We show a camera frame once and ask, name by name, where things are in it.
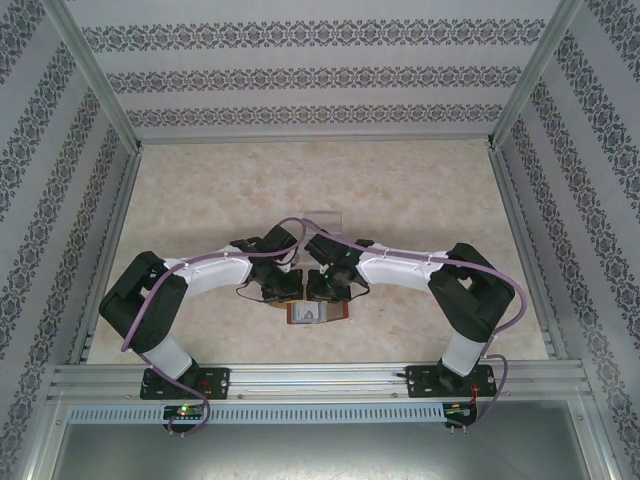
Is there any brown leather card holder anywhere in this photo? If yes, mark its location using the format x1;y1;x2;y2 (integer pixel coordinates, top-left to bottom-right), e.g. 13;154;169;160
264;296;349;327

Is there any clear acrylic card box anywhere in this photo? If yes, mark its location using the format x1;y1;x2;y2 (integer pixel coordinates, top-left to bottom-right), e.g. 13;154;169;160
301;210;347;237

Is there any grey sheet metal panel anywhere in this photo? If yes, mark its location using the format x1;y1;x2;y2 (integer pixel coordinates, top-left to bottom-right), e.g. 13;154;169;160
49;399;609;480

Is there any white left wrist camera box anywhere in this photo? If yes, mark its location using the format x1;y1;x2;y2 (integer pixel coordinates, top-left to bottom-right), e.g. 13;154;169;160
278;248;303;275

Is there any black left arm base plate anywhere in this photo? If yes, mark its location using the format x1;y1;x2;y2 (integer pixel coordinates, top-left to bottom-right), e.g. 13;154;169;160
139;366;233;401

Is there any grey slotted cable duct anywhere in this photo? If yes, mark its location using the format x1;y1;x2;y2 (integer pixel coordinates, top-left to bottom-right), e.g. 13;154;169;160
67;402;447;425

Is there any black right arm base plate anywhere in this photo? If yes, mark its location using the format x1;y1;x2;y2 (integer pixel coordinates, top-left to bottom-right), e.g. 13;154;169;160
405;363;499;400

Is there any aluminium back frame rail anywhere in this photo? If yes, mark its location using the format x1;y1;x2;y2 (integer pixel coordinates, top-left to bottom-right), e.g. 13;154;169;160
133;133;495;147

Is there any aluminium table side rail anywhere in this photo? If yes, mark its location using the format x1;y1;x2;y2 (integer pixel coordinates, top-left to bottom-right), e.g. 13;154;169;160
67;147;146;365
487;144;570;360

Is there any aluminium frame post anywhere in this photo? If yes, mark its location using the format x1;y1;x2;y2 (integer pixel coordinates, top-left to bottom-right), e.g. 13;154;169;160
487;0;599;150
42;0;146;151

